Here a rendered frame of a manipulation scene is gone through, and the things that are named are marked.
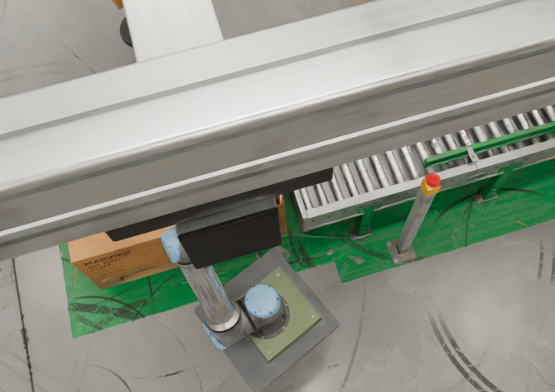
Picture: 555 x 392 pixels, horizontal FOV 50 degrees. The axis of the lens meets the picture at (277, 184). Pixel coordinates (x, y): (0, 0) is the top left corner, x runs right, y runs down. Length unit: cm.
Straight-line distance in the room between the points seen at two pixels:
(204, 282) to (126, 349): 155
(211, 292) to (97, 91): 192
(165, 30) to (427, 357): 317
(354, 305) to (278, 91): 328
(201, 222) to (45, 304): 346
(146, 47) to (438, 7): 33
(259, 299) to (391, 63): 217
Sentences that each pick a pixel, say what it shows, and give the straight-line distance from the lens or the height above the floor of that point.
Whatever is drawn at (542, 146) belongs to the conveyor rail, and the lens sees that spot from 364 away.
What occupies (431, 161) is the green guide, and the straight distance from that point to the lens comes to 337.
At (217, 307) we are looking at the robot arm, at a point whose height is 123.
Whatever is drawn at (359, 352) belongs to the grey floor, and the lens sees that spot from 364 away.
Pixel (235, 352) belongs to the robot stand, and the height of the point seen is 75.
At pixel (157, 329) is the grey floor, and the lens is 375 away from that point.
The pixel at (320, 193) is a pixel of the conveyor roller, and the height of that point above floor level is 55.
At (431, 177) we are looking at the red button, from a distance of 287.
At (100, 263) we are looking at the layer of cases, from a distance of 350.
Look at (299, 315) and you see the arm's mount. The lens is 284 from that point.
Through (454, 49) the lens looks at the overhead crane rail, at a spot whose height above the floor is 321.
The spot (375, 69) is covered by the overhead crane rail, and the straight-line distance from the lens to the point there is 46.
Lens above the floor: 358
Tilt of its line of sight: 65 degrees down
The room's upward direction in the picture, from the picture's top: 6 degrees counter-clockwise
